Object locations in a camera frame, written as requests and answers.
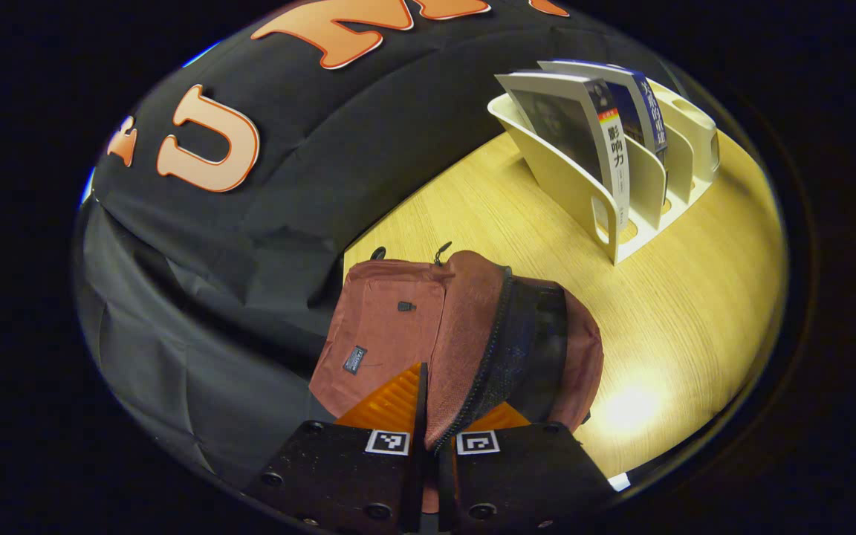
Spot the blue cover book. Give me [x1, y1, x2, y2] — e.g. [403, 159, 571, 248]
[538, 59, 669, 168]

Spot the red-brown schoolbag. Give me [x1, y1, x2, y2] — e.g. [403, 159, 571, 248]
[309, 241, 605, 515]

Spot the black backdrop cloth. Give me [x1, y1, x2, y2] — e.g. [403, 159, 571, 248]
[75, 0, 689, 491]

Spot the grey portrait cover book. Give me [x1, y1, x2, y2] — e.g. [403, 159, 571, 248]
[495, 69, 632, 231]

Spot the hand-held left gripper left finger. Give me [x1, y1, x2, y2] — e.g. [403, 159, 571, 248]
[241, 361, 429, 534]

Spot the white bookshelf rack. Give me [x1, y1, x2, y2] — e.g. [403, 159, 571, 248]
[487, 74, 721, 266]

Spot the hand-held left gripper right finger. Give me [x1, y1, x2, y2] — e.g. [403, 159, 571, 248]
[437, 401, 615, 534]

